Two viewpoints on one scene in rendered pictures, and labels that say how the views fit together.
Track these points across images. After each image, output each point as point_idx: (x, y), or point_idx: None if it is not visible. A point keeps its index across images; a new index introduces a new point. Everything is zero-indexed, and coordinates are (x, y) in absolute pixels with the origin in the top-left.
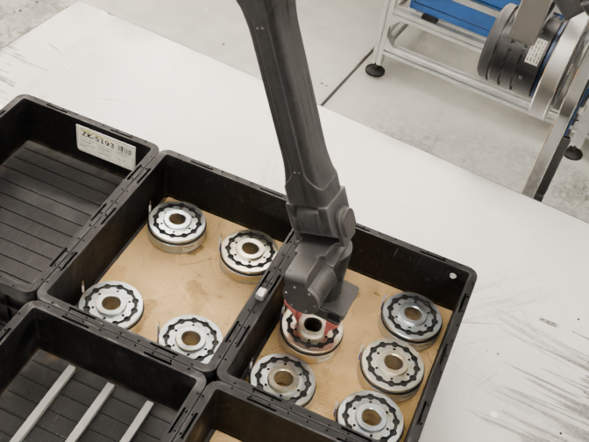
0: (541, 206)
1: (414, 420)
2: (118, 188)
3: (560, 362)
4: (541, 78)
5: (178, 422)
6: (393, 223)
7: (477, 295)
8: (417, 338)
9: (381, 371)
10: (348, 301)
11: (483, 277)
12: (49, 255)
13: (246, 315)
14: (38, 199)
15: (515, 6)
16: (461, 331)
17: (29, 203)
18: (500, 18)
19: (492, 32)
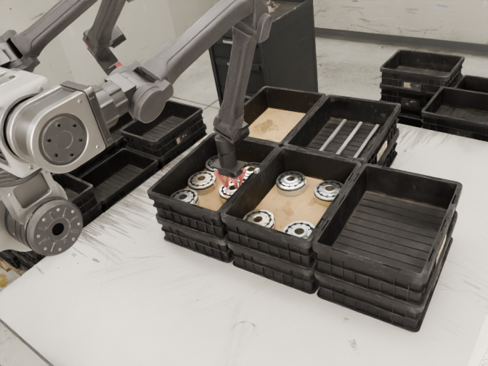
0: (34, 342)
1: (204, 149)
2: (333, 213)
3: (105, 241)
4: (61, 186)
5: (294, 133)
6: (152, 319)
7: (125, 272)
8: (185, 189)
9: (208, 176)
10: (218, 160)
11: (115, 284)
12: (370, 221)
13: (264, 164)
14: (390, 254)
15: (38, 209)
16: (147, 252)
17: (394, 250)
18: (59, 201)
19: (69, 202)
